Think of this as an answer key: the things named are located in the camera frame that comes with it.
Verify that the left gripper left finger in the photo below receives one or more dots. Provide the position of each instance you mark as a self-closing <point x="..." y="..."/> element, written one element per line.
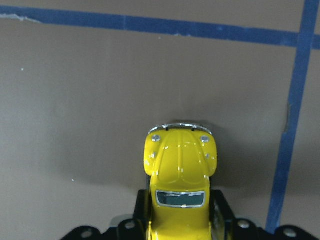
<point x="133" y="228"/>

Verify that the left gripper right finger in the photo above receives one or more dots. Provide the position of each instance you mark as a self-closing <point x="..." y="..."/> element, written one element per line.
<point x="225" y="226"/>

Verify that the yellow beetle toy car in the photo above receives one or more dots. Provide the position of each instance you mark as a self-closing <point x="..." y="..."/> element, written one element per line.
<point x="180" y="159"/>

